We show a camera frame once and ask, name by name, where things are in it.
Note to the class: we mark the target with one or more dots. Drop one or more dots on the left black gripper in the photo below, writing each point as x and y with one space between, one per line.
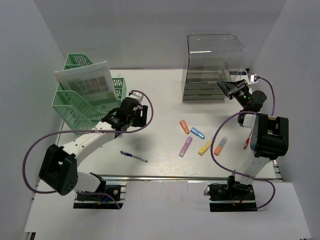
141 121

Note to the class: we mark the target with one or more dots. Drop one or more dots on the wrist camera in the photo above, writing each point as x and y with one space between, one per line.
136 96
253 78

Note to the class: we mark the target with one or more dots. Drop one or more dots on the blue ballpoint pen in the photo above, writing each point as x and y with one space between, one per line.
132 156

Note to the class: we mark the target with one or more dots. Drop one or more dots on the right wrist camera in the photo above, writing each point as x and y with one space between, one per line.
253 78

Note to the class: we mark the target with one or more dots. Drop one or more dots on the yellow highlighter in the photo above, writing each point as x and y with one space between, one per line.
205 148

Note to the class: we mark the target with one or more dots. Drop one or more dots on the green file organizer rack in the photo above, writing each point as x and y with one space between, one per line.
76 112

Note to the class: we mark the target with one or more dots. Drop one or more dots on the orange highlighter white cap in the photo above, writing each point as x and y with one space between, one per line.
220 146

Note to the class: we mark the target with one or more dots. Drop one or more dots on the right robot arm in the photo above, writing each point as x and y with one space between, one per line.
269 134

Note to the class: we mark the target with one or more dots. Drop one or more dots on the blue highlighter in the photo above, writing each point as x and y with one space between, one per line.
197 133

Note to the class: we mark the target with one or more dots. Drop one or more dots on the clear acrylic drawer unit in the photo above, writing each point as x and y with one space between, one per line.
211 58

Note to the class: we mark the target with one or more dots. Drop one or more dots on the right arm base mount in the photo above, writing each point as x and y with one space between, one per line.
223 199

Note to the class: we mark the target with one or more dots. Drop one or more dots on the orange highlighter near gripper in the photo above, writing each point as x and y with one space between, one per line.
184 126

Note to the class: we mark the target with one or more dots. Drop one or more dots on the document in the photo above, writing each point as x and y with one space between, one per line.
93 83

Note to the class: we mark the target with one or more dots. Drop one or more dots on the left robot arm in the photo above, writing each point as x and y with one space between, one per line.
60 165

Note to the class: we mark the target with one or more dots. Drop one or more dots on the purple highlighter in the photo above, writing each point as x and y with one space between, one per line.
185 146

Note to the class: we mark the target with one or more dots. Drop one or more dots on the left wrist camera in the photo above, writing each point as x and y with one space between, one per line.
136 96

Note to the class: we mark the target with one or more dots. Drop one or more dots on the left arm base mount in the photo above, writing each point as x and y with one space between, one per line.
115 195

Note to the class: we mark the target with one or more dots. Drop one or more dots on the red pen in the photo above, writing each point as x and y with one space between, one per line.
247 142

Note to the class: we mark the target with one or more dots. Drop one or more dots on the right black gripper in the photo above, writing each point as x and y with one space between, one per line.
228 86

